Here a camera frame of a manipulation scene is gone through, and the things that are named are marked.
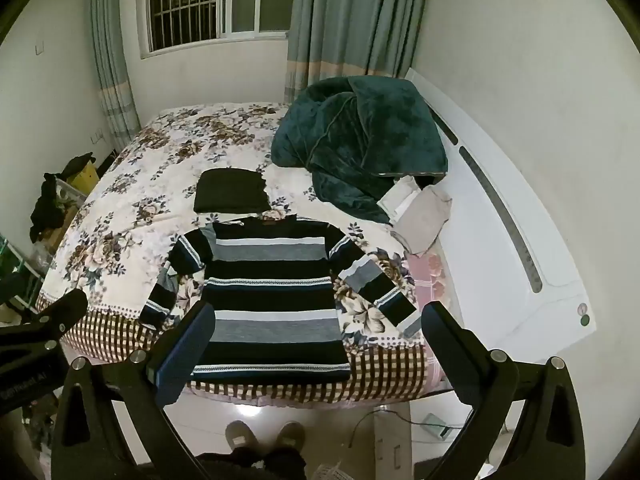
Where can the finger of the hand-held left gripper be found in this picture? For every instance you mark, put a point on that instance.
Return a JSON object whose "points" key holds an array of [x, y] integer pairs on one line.
{"points": [[62, 307]]}

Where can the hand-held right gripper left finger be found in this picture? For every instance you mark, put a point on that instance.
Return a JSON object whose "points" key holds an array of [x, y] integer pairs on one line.
{"points": [[181, 355]]}

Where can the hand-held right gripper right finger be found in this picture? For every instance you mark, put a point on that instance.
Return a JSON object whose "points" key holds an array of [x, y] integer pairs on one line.
{"points": [[445, 355]]}

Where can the striped knit sweater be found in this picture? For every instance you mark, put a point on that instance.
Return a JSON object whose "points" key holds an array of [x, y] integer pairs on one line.
{"points": [[270, 305]]}

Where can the pile of black clothes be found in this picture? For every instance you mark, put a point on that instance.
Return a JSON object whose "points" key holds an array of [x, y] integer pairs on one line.
{"points": [[47, 205]]}

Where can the green plastic crate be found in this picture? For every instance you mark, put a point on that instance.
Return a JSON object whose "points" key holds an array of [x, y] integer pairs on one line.
{"points": [[22, 265]]}

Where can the grey power adapter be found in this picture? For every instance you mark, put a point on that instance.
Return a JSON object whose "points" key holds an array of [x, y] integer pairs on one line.
{"points": [[436, 425]]}

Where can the pink floral pillow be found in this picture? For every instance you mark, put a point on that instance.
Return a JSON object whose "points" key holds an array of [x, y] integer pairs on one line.
{"points": [[432, 275]]}

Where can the grey slipper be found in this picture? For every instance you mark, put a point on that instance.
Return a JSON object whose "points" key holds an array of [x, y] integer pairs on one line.
{"points": [[291, 435], [241, 436]]}

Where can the white headboard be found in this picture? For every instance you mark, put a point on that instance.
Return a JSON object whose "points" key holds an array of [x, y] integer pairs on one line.
{"points": [[500, 270]]}

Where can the floral bedsheet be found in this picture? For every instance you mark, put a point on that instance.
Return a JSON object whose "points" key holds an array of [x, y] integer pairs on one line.
{"points": [[125, 210]]}

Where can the yellow box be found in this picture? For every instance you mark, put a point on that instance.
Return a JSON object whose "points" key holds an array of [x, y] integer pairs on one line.
{"points": [[85, 177]]}

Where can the person's dark trousers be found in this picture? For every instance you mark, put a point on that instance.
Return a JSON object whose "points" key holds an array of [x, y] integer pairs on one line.
{"points": [[255, 465]]}

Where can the folded beige garment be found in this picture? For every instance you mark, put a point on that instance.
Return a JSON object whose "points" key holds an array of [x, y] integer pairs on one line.
{"points": [[422, 220]]}

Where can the folded white cloth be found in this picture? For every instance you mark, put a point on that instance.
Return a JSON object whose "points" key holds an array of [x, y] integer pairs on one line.
{"points": [[397, 197]]}

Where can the folded dark garment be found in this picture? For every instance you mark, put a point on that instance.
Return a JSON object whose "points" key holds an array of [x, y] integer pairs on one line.
{"points": [[231, 191]]}

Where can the grey-green curtain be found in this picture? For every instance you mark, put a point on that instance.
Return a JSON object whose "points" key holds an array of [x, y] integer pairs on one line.
{"points": [[345, 20], [112, 60]]}

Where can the barred window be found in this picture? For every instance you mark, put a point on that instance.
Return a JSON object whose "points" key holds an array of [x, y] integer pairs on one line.
{"points": [[210, 0]]}

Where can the wall socket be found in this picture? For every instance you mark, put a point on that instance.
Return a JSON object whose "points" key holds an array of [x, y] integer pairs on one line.
{"points": [[97, 136]]}

